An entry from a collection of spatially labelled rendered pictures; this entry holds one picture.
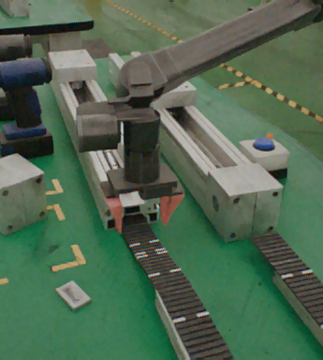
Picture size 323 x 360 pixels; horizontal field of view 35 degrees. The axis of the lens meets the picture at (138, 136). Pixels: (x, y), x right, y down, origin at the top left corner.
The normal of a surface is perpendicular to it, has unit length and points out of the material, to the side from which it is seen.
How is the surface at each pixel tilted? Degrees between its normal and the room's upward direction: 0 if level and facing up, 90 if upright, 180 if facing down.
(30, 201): 90
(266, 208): 90
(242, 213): 90
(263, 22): 49
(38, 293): 0
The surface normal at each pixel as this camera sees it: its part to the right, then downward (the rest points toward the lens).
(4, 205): 0.65, 0.33
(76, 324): 0.00, -0.90
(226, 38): 0.15, -0.28
